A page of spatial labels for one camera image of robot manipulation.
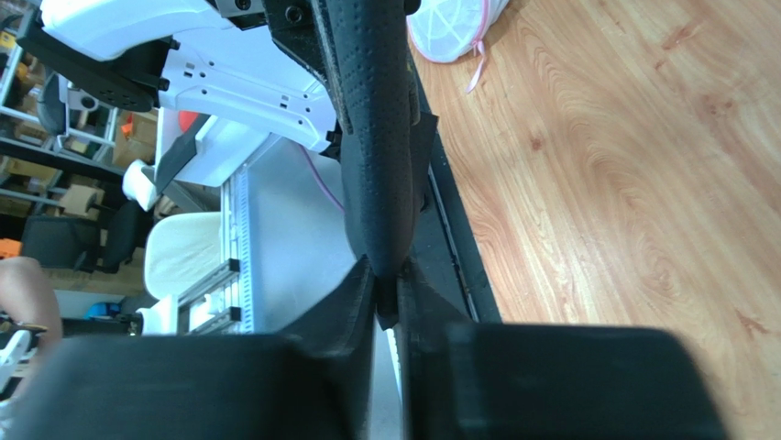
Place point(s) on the aluminium frame rail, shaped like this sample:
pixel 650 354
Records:
pixel 221 301

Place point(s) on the black paper napkin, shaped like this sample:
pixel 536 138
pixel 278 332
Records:
pixel 371 80

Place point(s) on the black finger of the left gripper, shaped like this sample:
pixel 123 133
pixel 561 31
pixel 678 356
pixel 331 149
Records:
pixel 303 31

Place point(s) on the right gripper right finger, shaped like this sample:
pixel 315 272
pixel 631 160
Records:
pixel 463 379

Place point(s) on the cluttered storage shelf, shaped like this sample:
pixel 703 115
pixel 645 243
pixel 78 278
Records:
pixel 45 150

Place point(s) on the pink rimmed white mesh basket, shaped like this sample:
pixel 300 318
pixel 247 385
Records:
pixel 442 31

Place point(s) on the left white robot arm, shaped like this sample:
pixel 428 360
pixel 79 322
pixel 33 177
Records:
pixel 209 57

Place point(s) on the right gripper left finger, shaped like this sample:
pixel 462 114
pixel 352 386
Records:
pixel 310 380

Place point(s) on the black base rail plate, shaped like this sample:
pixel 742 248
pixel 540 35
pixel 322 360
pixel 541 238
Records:
pixel 453 283

